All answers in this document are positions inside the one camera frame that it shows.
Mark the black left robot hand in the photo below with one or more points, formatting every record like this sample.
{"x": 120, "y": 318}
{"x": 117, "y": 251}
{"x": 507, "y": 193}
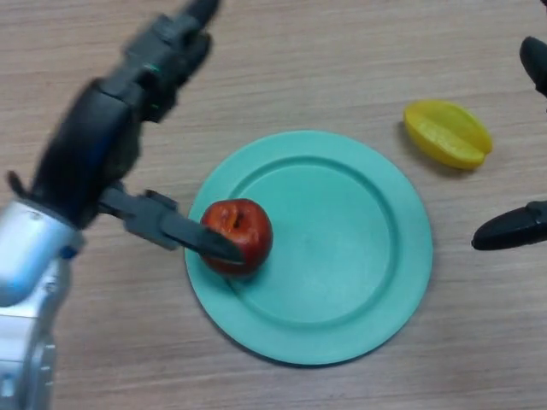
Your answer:
{"x": 89, "y": 141}

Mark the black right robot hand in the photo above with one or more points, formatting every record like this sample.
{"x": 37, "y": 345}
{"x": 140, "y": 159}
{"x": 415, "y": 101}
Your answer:
{"x": 508, "y": 230}

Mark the red apple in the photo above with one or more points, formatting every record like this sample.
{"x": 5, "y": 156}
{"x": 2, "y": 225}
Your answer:
{"x": 250, "y": 230}

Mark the green round plate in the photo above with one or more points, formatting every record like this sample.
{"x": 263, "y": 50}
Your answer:
{"x": 333, "y": 265}

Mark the yellow starfruit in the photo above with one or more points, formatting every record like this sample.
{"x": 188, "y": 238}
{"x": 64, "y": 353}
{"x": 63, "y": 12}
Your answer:
{"x": 448, "y": 136}

